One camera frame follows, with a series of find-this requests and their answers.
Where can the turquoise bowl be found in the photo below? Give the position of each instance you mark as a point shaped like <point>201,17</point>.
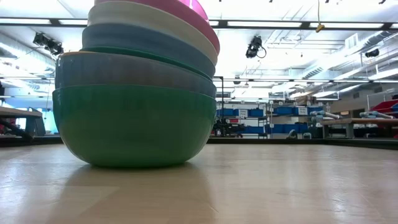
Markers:
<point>133,130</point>

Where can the large orange bowl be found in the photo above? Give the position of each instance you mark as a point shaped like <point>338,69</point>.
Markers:
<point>124,71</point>

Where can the pink bowl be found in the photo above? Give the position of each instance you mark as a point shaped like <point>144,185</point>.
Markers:
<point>199,23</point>

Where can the blue bowl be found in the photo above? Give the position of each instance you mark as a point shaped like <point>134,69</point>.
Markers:
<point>140,40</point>

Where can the small magenta bowl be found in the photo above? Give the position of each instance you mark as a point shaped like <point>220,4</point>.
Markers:
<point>196,7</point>

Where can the white bowl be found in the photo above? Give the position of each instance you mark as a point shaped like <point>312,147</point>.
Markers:
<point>140,17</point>

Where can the dark teal bowl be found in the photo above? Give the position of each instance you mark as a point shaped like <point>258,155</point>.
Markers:
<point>99,49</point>

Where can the shelf with blue bins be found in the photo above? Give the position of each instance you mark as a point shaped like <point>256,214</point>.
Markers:
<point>280,127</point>

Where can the black background machine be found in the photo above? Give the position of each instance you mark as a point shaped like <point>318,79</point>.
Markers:
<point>228,128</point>

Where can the wooden workbench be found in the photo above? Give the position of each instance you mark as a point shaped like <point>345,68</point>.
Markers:
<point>357,122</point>

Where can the black ceiling device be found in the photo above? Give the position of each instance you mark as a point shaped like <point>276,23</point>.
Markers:
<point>48,43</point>
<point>372,53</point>

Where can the grey workbench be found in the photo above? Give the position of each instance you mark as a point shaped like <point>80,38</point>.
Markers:
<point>18,112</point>

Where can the metal rack with red bins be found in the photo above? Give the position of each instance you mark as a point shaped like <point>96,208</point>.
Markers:
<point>385,106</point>

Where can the black overhead camera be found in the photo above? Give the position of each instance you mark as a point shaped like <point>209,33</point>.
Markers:
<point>255,46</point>

